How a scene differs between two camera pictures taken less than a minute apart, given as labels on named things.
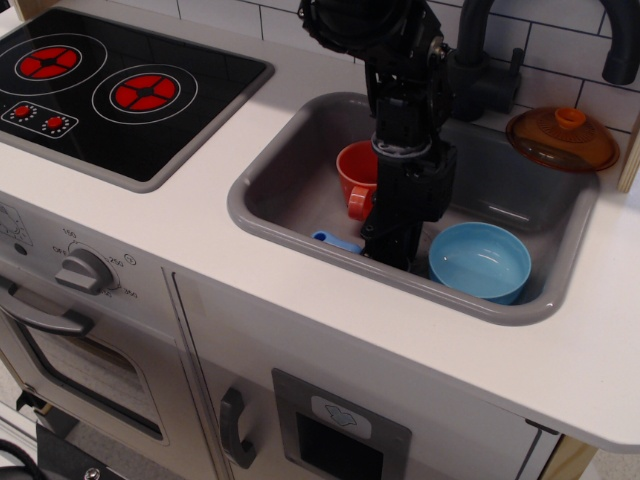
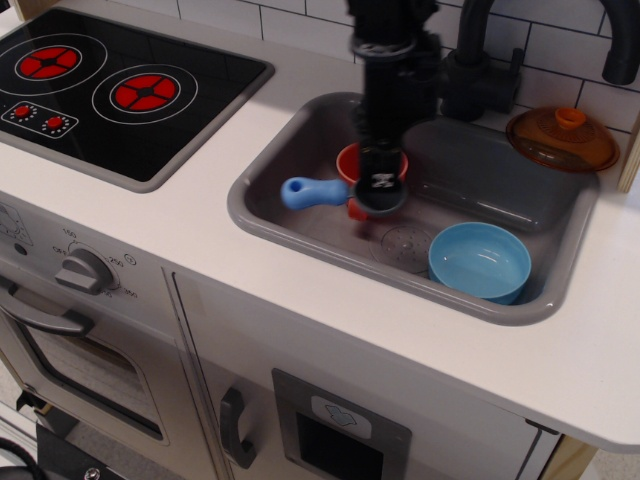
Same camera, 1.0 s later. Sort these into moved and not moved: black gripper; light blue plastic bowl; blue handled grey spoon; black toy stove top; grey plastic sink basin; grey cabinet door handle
Moved: black gripper; blue handled grey spoon
Not moved: grey cabinet door handle; black toy stove top; light blue plastic bowl; grey plastic sink basin
